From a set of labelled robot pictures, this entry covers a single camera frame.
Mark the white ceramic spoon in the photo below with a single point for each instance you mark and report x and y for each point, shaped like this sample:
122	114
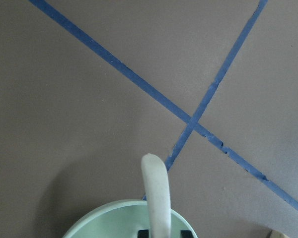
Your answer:
158	195

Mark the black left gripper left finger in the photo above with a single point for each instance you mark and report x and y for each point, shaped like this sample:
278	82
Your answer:
143	234

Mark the mint green bowl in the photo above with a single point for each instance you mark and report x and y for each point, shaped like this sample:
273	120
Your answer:
118	219

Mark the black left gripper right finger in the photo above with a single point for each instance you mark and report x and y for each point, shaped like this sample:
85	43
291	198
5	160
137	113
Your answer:
185	233

